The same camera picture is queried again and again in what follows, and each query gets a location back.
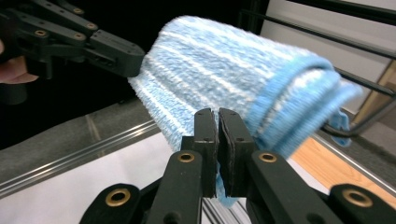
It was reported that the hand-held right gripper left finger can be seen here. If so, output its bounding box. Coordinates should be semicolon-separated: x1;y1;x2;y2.
181;107;218;199

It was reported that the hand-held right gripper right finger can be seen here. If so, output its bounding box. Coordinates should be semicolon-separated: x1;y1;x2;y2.
218;106;257;199

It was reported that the blue striped towel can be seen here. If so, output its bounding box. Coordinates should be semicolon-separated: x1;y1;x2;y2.
127;15;364;208

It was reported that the black wire rack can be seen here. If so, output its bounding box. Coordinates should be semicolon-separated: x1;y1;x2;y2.
239;8;396;138

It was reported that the wooden table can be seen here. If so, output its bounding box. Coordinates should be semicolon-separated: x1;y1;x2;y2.
290;136;396;210

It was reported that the white table mat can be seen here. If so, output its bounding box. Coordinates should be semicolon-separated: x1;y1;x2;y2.
0;132;332;224

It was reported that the light wooden desk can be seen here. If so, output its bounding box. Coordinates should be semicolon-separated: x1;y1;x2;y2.
352;60;396;126

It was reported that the aluminium floor rail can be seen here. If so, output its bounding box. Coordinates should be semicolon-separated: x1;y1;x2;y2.
0;119;161;201

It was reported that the black metal frame bar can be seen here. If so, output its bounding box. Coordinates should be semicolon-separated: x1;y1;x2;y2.
286;0;396;26

